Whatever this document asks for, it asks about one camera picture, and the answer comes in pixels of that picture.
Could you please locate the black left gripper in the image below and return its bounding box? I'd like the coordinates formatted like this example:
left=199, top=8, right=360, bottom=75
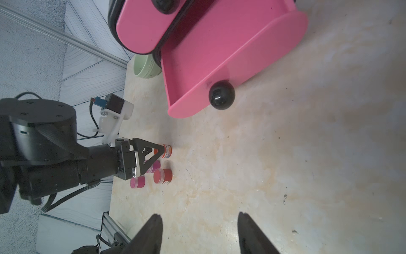
left=115, top=138, right=165, bottom=181

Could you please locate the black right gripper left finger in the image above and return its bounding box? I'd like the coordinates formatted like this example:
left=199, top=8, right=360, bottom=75
left=122, top=214, right=163, bottom=254

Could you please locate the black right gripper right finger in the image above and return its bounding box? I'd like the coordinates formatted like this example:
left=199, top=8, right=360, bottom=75
left=237, top=212, right=280, bottom=254

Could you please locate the orange paint can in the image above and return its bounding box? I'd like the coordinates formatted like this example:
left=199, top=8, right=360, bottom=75
left=153, top=144, right=172, bottom=159

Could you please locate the red paint can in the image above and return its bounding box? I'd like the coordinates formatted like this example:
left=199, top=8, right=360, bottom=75
left=153, top=168, right=173, bottom=184

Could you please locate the pink bottom drawer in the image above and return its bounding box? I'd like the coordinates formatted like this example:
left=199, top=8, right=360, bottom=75
left=161, top=1, right=308, bottom=119

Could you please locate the pink drawer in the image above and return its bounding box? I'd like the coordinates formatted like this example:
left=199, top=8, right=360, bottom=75
left=161, top=1, right=308, bottom=119
left=116, top=0, right=186, bottom=55

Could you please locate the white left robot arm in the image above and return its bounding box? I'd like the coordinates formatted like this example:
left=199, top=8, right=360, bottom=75
left=1, top=98, right=166, bottom=214

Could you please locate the magenta paint can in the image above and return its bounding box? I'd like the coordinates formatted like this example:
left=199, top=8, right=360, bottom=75
left=147, top=160, right=161, bottom=173

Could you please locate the pink paint can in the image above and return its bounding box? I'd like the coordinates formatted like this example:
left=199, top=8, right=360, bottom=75
left=130, top=176, right=146, bottom=189

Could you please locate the pink middle drawer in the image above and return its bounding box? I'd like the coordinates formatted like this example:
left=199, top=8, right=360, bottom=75
left=116, top=0, right=186, bottom=55

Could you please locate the black drawer cabinet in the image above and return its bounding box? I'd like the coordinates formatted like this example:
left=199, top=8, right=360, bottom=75
left=107, top=1, right=217, bottom=66

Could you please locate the light green bowl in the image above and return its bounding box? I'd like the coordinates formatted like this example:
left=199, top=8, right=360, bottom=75
left=133, top=54, right=162, bottom=79

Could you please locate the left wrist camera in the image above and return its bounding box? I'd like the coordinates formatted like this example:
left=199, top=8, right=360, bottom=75
left=91, top=93, right=134, bottom=147

